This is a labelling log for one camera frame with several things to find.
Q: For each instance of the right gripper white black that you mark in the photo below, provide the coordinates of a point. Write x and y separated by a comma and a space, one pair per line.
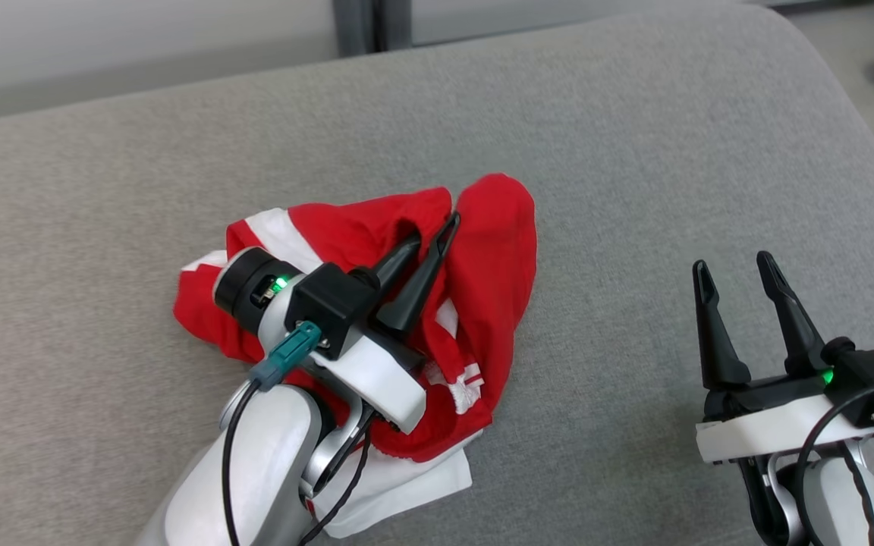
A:
771, 436

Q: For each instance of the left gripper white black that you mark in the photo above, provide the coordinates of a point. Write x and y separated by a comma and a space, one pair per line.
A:
376, 387

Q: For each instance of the red shorts white stripe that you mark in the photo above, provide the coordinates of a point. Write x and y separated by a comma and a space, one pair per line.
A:
202, 307

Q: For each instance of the red Bulls jersey white sleeves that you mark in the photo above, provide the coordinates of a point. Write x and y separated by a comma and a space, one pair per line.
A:
422, 485

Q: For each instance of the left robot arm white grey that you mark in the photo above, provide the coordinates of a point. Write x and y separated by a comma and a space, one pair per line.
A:
270, 455

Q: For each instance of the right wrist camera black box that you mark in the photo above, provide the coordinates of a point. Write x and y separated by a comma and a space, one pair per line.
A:
873, 379

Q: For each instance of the grey metal partition post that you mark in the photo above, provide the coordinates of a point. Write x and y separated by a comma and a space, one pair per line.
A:
353, 26

